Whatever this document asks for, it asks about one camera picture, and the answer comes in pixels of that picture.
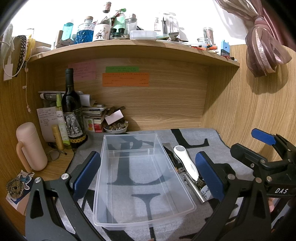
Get clear plastic storage bin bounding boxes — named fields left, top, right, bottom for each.
left=93, top=133, right=196, bottom=230

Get white handheld massager device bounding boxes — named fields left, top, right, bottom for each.
left=173, top=145, right=199, bottom=182

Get eyeglasses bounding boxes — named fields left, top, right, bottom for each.
left=45, top=149, right=67, bottom=162

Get cartoon sticker card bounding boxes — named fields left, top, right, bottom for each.
left=6, top=170, right=35, bottom=215

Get grey mat with black letters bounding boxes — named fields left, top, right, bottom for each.
left=55, top=127, right=255, bottom=241

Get yellow lip balm tube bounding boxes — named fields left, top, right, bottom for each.
left=51, top=125, right=64, bottom=151

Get green spray bottle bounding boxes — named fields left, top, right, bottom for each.
left=56, top=93, right=70, bottom=147

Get white handwritten note paper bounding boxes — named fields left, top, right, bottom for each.
left=37, top=106, right=58, bottom=143

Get stack of books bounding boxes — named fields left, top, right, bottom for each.
left=82, top=104, right=107, bottom=133

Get dark wine bottle elephant label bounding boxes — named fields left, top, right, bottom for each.
left=62, top=68, right=87, bottom=149

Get white bowl of stones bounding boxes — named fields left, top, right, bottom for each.
left=104, top=121, right=128, bottom=134

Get small white card box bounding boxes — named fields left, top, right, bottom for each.
left=105, top=110, right=123, bottom=125

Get pink tied curtain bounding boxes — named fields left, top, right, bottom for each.
left=217, top=1, right=292, bottom=77

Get blue plastic box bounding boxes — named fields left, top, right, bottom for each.
left=220, top=40, right=230, bottom=56

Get pink sticky note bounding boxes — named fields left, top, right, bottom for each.
left=68, top=60, right=96, bottom=82

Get green sticky note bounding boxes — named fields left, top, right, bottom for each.
left=105, top=66, right=139, bottom=73

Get orange sticky note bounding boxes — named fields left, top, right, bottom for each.
left=102, top=72, right=149, bottom=87

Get wooden shelf board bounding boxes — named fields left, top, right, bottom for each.
left=30, top=40, right=240, bottom=67

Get blue glass bottle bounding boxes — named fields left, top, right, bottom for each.
left=75, top=16, right=95, bottom=44

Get white ceramic cup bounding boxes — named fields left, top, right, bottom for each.
left=92, top=24, right=111, bottom=42

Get teal plastic cup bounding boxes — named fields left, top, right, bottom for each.
left=61, top=22, right=74, bottom=41

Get clear plastic lidded box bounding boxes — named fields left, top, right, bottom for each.
left=129, top=30, right=157, bottom=41

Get white charger with cable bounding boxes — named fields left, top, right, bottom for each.
left=3, top=41, right=27, bottom=81

